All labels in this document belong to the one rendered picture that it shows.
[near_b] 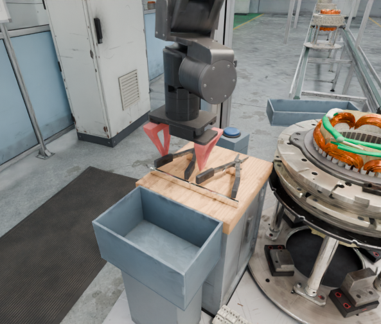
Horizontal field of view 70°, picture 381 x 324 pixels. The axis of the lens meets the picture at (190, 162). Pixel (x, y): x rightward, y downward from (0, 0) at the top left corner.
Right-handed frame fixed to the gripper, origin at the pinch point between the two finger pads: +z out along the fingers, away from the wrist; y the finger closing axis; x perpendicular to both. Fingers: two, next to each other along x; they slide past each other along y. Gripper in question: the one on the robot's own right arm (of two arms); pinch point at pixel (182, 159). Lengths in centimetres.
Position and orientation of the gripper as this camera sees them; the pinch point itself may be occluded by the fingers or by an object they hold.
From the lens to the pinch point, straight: 51.5
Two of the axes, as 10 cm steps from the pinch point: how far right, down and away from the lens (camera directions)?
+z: -0.1, 8.3, 5.6
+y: 8.5, 3.0, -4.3
